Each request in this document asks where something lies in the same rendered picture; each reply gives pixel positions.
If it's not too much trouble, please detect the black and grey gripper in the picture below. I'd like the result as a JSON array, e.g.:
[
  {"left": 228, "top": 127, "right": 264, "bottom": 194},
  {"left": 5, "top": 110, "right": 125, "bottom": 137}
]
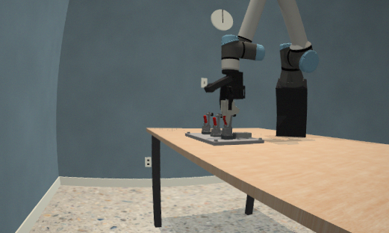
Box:
[{"left": 220, "top": 69, "right": 245, "bottom": 125}]

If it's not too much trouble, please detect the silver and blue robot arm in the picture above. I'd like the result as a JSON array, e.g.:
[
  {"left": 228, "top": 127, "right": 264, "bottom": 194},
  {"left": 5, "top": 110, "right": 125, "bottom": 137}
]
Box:
[{"left": 204, "top": 0, "right": 319, "bottom": 93}]

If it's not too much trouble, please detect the red-handled toggle clamp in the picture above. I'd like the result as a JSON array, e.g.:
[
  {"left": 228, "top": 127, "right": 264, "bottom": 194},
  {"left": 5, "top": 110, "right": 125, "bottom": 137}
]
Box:
[{"left": 221, "top": 114, "right": 236, "bottom": 140}]

